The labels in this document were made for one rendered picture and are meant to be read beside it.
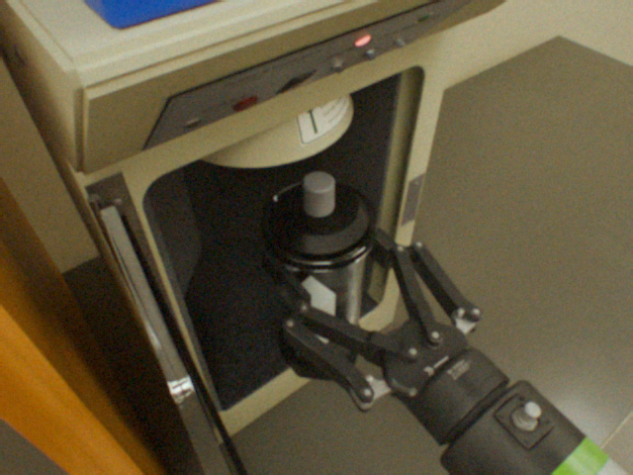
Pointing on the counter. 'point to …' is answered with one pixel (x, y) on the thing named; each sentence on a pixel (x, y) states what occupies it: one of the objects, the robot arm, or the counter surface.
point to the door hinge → (110, 191)
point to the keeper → (412, 199)
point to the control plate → (280, 72)
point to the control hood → (165, 58)
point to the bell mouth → (289, 138)
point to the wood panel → (59, 365)
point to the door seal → (184, 349)
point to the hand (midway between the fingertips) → (320, 250)
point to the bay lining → (247, 186)
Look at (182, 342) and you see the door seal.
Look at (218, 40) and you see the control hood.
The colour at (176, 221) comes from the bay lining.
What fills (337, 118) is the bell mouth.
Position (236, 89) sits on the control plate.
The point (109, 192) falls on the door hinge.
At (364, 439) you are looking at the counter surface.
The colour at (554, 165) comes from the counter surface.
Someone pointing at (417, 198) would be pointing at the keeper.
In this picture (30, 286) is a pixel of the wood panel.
